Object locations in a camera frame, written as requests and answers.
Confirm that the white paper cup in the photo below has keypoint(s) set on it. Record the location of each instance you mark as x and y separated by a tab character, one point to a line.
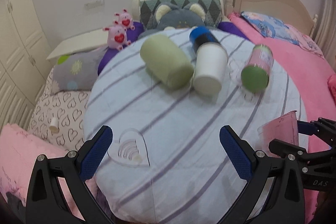
210	68

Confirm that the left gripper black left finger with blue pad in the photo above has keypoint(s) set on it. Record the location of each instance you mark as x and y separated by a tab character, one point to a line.
46	202

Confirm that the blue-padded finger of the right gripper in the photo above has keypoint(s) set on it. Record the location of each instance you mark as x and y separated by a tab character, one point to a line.
323	128

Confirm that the grey flower pillow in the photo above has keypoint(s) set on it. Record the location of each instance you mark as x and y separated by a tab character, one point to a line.
77	72

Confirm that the grey bear plush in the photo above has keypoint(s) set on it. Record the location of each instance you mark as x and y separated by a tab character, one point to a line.
168	16

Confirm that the heart pattern pillow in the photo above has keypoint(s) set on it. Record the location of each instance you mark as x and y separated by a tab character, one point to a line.
69	107

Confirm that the striped light blue round cushion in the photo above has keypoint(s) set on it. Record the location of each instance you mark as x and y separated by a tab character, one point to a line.
166	163

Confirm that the cream bed headboard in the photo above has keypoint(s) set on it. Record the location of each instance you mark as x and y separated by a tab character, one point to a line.
292	12

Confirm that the cream wardrobe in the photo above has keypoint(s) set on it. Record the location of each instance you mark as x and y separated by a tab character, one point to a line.
24	64

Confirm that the pink pig plush rear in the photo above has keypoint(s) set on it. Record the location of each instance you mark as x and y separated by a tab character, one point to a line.
125	19

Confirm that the diamond pattern pillow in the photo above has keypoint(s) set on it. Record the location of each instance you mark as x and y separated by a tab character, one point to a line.
213	8

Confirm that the pink pig plush front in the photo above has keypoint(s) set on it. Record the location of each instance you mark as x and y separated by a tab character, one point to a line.
117	37

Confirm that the white board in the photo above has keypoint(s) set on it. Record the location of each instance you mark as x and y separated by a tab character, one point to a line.
81	43

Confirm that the pink pig plush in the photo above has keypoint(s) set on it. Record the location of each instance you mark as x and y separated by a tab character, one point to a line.
117	37
125	19

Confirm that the clear plastic measuring cup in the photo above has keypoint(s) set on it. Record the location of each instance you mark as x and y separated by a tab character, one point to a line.
283	128

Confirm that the pink fleece blanket left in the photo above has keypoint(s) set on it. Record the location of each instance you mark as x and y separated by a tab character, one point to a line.
19	151

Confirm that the small white bottle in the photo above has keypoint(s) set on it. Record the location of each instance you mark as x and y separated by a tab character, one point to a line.
54	125

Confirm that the pink can green base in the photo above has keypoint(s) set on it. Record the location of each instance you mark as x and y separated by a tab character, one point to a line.
256	72

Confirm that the light green cup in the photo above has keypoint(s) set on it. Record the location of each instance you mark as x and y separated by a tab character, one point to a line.
166	61

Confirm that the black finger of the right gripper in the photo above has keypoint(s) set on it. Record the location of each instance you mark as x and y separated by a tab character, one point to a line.
317	169

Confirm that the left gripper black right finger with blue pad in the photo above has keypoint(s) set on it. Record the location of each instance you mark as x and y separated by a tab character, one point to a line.
285	202

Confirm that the blue cartoon pillow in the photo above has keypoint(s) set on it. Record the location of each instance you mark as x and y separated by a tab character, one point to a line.
270	27

